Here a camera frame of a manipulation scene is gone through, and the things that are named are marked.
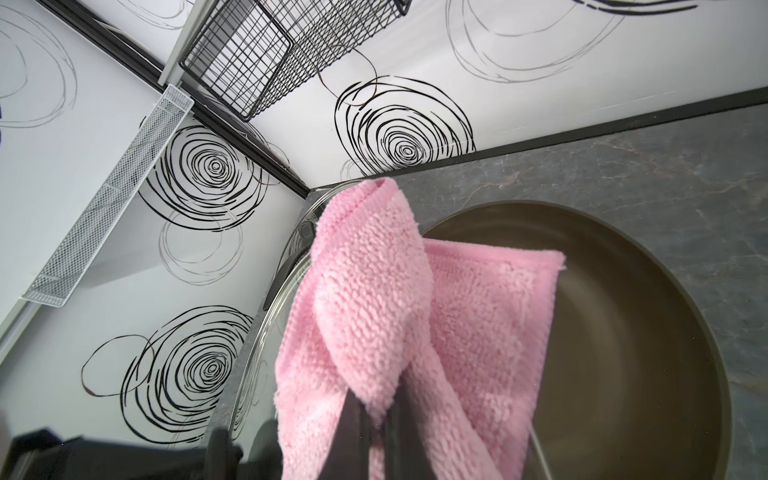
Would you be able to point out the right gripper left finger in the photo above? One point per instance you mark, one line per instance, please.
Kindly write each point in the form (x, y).
(349, 453)

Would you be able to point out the black wire basket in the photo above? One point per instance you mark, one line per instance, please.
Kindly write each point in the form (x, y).
(250, 54)

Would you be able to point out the pink cloth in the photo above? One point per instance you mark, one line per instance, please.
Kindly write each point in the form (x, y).
(420, 336)

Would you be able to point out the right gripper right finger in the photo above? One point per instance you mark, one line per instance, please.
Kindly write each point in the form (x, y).
(404, 453)

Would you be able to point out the glass pot lid black knob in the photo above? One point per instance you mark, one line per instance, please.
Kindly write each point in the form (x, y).
(258, 372)

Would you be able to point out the white mesh shelf basket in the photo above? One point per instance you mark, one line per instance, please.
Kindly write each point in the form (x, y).
(62, 273)

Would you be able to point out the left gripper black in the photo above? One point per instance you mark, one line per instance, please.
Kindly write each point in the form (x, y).
(41, 454)

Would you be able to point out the glass lid on black pan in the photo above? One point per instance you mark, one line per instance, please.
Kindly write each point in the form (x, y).
(302, 237)

